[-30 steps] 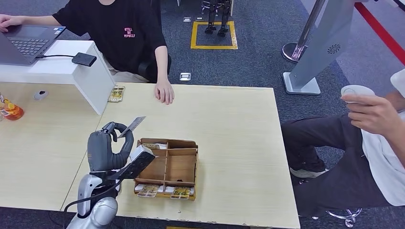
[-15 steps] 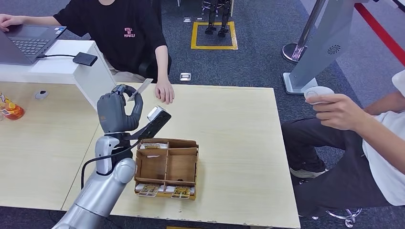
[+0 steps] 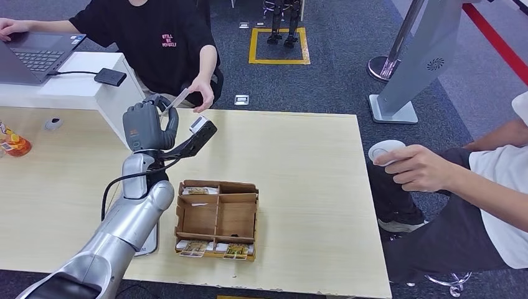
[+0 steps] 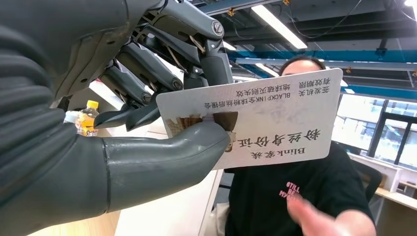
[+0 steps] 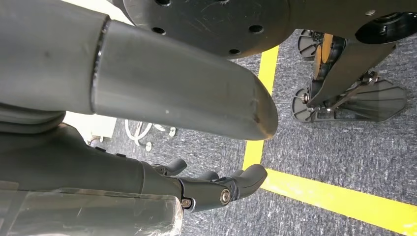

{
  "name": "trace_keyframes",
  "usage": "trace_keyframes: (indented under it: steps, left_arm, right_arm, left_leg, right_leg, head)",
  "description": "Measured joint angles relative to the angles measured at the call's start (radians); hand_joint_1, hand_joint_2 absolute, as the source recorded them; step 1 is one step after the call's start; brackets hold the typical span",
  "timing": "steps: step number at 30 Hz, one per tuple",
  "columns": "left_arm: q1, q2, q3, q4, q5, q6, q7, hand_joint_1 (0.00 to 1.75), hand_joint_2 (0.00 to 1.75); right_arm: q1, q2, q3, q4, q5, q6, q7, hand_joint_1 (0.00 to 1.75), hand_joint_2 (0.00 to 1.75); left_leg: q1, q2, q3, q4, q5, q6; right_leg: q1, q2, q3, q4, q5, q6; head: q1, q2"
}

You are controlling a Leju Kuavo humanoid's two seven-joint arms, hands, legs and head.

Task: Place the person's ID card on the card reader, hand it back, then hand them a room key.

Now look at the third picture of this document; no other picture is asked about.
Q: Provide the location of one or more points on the person's left hand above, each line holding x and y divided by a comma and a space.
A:
204, 88
416, 169

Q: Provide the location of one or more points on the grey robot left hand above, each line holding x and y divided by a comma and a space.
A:
142, 128

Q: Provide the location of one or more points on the person's right hand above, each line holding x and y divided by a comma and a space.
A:
14, 28

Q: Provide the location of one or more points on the white ID card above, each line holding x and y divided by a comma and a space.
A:
178, 99

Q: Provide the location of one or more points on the white handheld remote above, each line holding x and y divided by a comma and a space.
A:
385, 147

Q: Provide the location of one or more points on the wooden compartment box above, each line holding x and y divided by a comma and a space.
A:
237, 218

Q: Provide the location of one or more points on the yellow patterned key card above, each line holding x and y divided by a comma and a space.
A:
236, 252
192, 249
197, 191

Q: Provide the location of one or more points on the person's left forearm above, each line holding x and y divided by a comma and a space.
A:
208, 62
486, 194

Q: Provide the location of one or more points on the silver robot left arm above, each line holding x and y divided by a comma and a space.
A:
128, 218

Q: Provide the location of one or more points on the person's right forearm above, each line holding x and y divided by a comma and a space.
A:
499, 135
53, 27

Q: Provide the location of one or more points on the person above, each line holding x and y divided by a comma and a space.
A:
156, 24
433, 247

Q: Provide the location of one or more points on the white paper card sleeve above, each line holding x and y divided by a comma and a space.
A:
218, 247
209, 246
213, 191

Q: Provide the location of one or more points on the grey card reader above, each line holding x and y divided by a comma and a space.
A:
150, 243

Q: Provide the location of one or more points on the black office chair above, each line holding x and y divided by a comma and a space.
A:
217, 88

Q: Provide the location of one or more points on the grey laptop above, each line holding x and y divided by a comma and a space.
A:
37, 57

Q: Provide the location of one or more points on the white shoe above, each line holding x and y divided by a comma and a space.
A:
400, 226

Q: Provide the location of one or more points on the black adapter box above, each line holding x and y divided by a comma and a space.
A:
110, 77

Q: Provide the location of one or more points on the yellow floor tape square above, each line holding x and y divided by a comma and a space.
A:
253, 45

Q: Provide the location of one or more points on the white desk riser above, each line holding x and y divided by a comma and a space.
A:
82, 91

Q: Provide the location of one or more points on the grey round desk grommet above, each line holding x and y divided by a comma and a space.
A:
54, 123

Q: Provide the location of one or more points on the small white paper slip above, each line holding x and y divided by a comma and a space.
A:
199, 204

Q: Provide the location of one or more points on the black humanoid robot legs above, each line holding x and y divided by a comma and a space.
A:
293, 20

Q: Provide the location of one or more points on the grey kiosk stand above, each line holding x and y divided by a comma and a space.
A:
425, 53

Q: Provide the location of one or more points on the orange drink bottle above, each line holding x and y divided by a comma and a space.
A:
16, 146

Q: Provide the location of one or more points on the chrome chair base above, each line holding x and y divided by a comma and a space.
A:
453, 282

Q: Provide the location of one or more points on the chrome stanchion post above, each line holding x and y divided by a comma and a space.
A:
402, 33

